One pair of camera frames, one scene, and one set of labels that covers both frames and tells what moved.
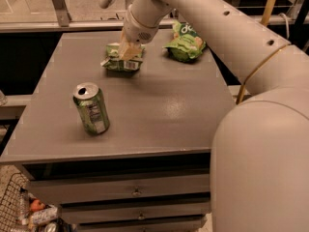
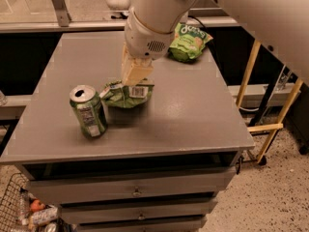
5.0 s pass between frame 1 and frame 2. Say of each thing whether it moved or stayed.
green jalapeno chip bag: moved
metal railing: stayed
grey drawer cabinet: stayed
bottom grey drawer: stayed
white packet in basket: stayed
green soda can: moved
